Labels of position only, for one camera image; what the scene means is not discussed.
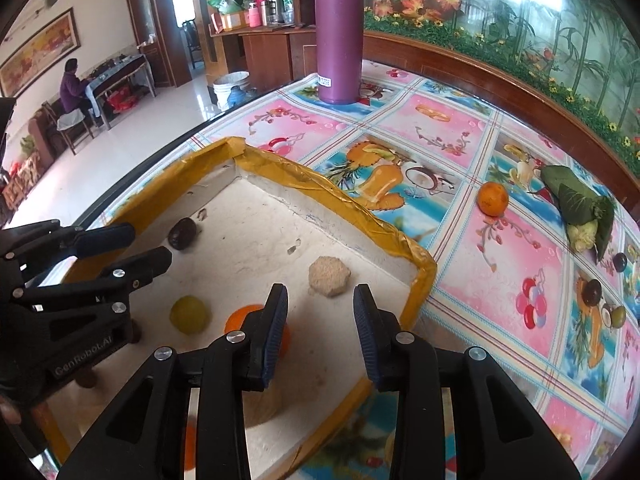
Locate leaf-wrapped green vegetable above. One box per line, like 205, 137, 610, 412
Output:
540, 165, 615, 263

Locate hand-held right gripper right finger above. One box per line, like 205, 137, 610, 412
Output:
352, 283, 583, 480

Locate small orange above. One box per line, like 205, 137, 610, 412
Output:
476, 182, 510, 217

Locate purple thermos bottle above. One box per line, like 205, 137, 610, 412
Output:
313, 0, 366, 106

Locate red bag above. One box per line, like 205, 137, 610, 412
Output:
105, 87, 141, 113

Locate wooden chair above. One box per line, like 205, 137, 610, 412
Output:
42, 100, 95, 156

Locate white foam box yellow tape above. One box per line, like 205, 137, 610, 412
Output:
45, 136, 438, 480

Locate bamboo flower glass panel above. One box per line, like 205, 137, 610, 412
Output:
362, 0, 640, 161

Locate dining table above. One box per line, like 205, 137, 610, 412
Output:
85, 54, 156, 126

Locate white bucket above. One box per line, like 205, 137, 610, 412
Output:
213, 71, 251, 111

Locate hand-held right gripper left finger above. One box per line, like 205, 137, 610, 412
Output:
56, 282, 290, 480

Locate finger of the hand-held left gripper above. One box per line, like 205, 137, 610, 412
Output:
0, 220, 137, 281
15, 246, 173, 311

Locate framed wall painting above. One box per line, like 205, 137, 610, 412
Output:
0, 7, 81, 98

